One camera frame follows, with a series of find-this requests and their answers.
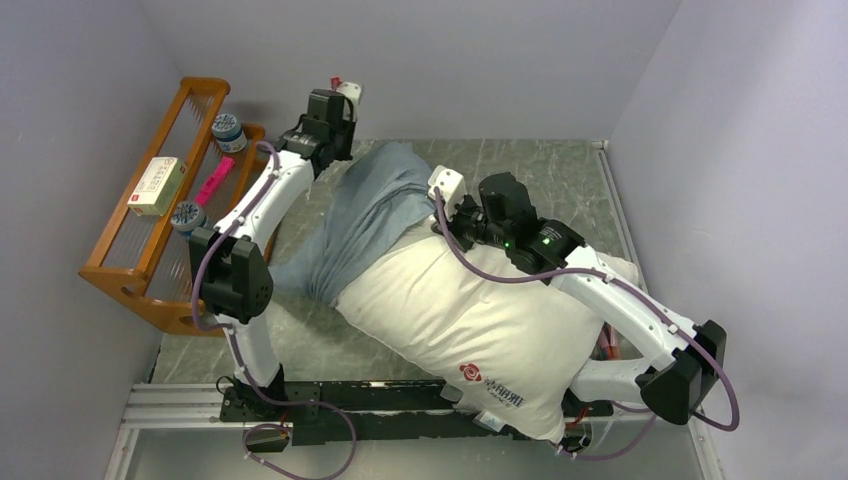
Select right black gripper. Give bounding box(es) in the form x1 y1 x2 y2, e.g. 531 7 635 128
434 192 513 253

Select blue grey pillow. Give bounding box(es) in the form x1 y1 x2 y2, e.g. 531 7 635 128
269 142 435 306

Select white pillow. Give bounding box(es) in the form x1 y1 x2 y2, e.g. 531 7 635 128
336 220 602 442

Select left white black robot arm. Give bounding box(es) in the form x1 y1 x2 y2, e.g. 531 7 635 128
188 82 363 420

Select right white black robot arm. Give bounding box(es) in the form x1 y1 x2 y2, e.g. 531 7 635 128
427 167 740 432

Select blue white round jar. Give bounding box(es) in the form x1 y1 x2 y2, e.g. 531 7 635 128
211 113 248 154

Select pink marker pen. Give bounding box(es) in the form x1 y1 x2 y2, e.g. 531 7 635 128
194 156 235 207

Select wooden slatted rack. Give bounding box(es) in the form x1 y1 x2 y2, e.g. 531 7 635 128
79 77 230 336

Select pink small bottle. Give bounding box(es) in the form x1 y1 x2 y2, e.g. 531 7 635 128
597 325 621 360

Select white cardboard box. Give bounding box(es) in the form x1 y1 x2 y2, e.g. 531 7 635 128
127 157 187 217

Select black base crossbar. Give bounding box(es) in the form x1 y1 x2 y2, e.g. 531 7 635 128
221 377 591 446

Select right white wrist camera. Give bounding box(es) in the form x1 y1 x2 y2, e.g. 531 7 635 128
427 165 467 222

